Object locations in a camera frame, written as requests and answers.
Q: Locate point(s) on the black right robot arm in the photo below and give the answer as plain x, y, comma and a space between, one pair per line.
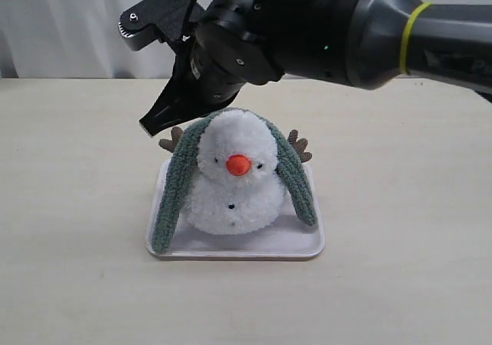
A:
357, 43

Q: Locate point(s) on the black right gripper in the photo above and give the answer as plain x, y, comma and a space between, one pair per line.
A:
209, 71

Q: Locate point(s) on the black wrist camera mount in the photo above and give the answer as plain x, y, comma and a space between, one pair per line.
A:
153, 20

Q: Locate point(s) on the white rectangular plastic tray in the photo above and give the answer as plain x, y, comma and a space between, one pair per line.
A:
286, 239

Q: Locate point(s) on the white backdrop curtain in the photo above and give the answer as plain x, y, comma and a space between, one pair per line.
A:
74, 39

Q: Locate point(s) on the green knitted scarf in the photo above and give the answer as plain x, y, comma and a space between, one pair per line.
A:
173, 191

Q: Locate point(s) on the white plush snowman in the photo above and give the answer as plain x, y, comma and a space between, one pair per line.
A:
238, 183

